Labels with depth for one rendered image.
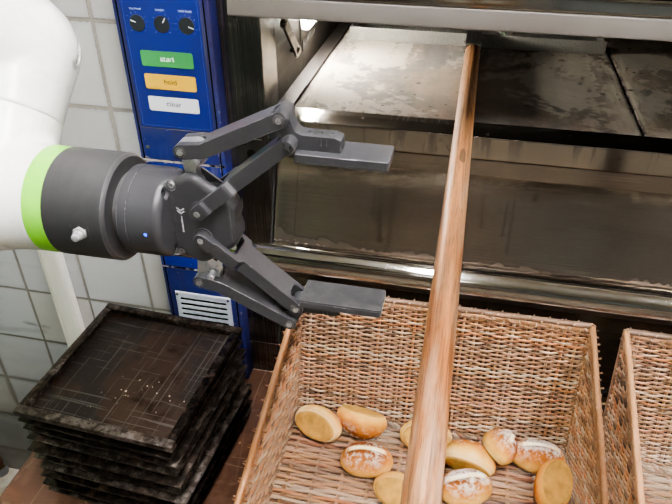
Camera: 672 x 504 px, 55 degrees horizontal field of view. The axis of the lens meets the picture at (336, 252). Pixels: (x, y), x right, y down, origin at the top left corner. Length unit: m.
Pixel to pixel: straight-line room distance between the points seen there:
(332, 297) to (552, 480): 0.78
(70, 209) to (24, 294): 1.09
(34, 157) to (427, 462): 0.39
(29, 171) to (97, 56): 0.65
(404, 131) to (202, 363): 0.53
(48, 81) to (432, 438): 0.44
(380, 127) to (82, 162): 0.62
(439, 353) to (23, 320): 1.25
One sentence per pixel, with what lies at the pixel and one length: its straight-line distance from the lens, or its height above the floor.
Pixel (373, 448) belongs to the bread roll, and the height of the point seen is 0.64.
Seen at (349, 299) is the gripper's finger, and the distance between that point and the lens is 0.55.
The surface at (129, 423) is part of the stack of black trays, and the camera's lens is 1.11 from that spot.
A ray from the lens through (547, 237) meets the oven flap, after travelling 1.16.
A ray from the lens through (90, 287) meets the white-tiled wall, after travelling 1.51.
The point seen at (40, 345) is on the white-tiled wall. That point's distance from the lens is 1.72.
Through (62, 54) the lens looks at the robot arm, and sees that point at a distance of 0.64.
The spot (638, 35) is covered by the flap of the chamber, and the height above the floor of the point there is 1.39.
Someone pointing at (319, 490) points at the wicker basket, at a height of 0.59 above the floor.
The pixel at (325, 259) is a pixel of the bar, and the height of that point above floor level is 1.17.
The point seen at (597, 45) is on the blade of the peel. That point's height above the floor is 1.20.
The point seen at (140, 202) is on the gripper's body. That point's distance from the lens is 0.53.
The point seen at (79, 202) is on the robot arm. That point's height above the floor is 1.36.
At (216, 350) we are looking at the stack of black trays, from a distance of 1.20.
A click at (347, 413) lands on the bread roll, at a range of 1.28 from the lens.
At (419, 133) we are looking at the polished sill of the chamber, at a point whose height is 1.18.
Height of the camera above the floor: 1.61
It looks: 35 degrees down
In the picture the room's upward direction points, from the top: straight up
